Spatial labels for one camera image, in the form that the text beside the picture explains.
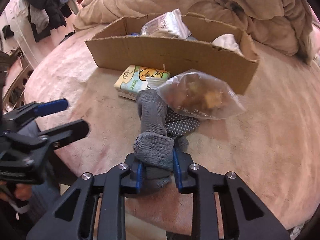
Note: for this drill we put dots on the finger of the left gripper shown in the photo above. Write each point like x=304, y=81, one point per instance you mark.
x=63, y=135
x=22, y=116

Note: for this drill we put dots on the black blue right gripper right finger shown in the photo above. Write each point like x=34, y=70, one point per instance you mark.
x=244, y=215

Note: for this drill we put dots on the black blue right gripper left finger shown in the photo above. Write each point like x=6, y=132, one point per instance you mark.
x=93, y=199

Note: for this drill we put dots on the yellow green tissue pack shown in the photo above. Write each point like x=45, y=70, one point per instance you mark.
x=137, y=78

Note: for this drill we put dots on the grey socks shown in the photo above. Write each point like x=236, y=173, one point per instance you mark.
x=160, y=126

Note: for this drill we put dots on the snack zip bag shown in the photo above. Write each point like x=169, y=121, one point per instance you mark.
x=200, y=95

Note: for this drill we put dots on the cotton swab bag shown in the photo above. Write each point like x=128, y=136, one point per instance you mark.
x=168, y=25

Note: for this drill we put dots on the left hand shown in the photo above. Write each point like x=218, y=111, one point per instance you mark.
x=22, y=192

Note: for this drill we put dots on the white shelf rack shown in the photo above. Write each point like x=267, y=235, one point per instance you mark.
x=19, y=60

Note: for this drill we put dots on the dark bag on floor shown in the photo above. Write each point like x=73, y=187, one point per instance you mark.
x=67, y=36

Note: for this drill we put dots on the pile of dark clothes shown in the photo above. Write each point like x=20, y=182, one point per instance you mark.
x=46, y=15

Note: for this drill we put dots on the cardboard box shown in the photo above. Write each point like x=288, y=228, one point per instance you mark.
x=114, y=48

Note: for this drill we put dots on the white cloth roll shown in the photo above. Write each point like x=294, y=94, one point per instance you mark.
x=228, y=41

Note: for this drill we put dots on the beige duvet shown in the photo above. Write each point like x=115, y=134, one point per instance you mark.
x=284, y=25

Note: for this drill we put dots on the black hat on wall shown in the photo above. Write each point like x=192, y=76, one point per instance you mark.
x=7, y=32

